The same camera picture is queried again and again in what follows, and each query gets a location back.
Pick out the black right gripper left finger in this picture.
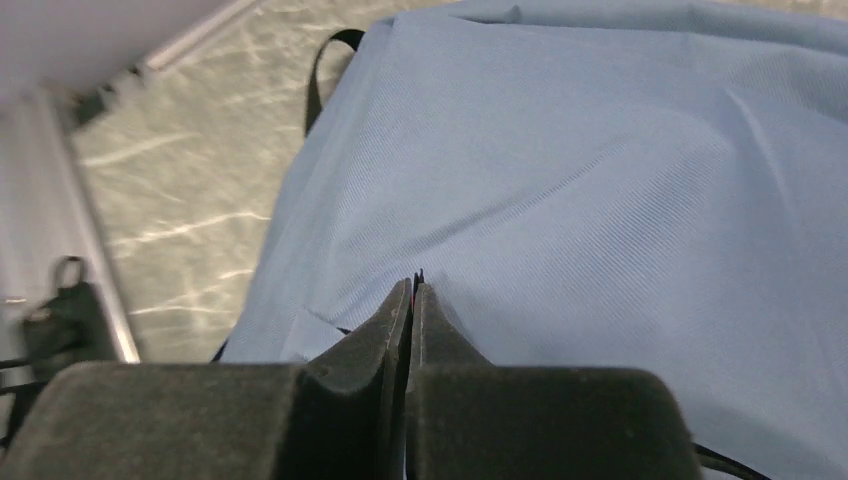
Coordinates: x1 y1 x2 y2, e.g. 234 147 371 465
1 279 413 479

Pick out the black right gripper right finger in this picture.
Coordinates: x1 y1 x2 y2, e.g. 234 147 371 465
406 284 701 479

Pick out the blue student backpack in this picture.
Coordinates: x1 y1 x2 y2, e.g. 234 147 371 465
223 1 847 479

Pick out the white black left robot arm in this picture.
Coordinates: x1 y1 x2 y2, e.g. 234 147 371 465
1 256 119 451

